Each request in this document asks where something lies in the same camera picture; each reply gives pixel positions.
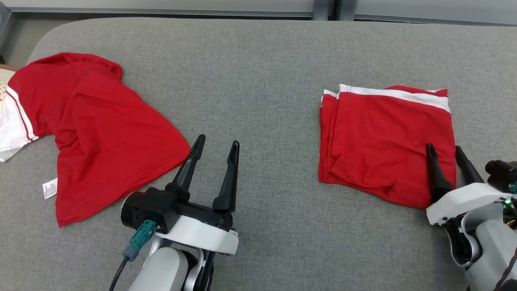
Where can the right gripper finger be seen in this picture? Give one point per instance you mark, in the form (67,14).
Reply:
(438,178)
(468,169)

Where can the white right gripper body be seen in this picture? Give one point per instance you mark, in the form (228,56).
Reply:
(460,200)

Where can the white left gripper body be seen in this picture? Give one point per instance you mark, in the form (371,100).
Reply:
(202,234)

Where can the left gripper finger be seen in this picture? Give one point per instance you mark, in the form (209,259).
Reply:
(190,169)
(230,182)

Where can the red garment with white stripe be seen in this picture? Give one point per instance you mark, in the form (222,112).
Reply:
(375,145)

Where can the red Bulls 23 jersey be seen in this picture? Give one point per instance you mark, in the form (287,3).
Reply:
(101,141)

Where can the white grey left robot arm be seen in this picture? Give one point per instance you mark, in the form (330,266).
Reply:
(165,270)

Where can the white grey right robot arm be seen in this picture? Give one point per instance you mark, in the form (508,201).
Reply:
(492,242)

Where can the white perforated basket wooden rim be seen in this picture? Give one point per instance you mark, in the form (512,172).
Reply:
(3,79)

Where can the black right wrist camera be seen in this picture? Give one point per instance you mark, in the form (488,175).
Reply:
(499,173)

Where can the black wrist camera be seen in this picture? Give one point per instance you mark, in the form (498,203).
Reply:
(499,173)
(153,206)

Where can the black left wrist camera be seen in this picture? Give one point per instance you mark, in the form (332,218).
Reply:
(153,206)

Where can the grey double partition post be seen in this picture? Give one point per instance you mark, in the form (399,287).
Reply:
(323,8)

